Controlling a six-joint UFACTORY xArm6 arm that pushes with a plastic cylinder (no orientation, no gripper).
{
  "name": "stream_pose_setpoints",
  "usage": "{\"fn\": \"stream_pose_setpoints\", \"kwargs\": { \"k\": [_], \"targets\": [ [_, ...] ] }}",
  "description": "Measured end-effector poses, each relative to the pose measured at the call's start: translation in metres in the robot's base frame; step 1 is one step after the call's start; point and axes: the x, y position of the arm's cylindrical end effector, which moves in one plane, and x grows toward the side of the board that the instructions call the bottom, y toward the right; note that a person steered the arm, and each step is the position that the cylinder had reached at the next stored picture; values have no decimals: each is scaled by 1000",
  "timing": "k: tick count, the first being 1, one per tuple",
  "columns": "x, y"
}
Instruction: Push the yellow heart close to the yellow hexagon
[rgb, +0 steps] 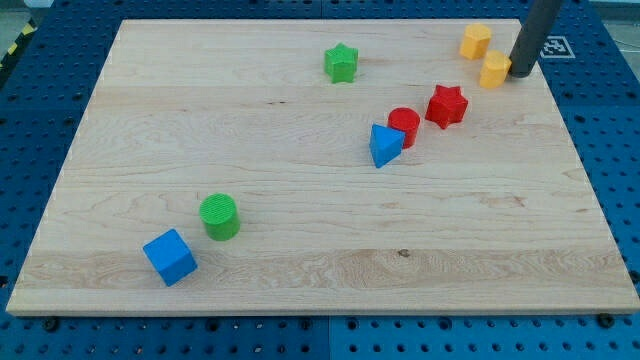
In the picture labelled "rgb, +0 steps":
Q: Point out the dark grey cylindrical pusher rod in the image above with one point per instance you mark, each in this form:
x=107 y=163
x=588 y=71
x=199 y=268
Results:
x=532 y=35

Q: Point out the yellow heart block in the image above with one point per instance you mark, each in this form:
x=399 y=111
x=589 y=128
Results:
x=494 y=70

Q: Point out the yellow hexagon block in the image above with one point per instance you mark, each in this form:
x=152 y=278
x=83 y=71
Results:
x=475 y=41

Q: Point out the white fiducial marker tag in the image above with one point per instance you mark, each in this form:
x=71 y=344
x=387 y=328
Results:
x=556 y=47

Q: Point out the red star block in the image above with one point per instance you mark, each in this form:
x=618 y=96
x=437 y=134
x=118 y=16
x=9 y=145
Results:
x=446 y=106

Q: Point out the red cylinder block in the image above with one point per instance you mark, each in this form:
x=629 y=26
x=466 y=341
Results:
x=406 y=120

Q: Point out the blue triangle block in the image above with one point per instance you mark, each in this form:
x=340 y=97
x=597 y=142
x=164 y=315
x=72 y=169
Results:
x=385 y=144

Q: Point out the green star block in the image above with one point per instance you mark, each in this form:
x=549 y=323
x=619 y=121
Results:
x=340 y=63

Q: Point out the light wooden board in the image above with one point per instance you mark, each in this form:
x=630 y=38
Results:
x=493 y=215

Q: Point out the green cylinder block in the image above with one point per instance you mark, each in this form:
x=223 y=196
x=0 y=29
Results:
x=219 y=215

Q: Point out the blue cube block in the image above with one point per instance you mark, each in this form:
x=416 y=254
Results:
x=171 y=257

